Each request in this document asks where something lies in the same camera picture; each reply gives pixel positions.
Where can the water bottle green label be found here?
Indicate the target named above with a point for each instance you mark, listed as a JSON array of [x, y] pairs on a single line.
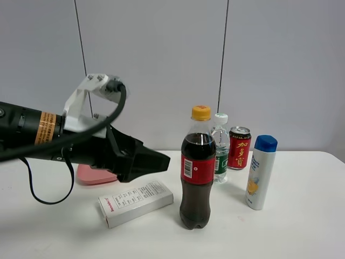
[[220, 134]]

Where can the white shampoo bottle blue cap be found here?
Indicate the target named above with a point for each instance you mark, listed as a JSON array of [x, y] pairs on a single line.
[[261, 166]]

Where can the pink plastic dish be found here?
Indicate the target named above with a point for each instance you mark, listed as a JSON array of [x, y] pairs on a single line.
[[88, 176]]

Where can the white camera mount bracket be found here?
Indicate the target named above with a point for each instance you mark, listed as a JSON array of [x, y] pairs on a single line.
[[105, 86]]

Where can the red herbal tea can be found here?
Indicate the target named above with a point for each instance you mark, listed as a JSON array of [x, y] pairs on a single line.
[[240, 141]]

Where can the white cardboard box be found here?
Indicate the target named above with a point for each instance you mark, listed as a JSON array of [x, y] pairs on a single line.
[[136, 201]]

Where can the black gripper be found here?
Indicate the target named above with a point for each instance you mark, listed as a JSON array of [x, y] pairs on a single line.
[[120, 154]]

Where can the cola bottle yellow cap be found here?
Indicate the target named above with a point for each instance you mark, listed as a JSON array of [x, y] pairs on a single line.
[[198, 156]]

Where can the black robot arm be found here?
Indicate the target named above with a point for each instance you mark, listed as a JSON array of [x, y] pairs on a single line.
[[19, 126]]

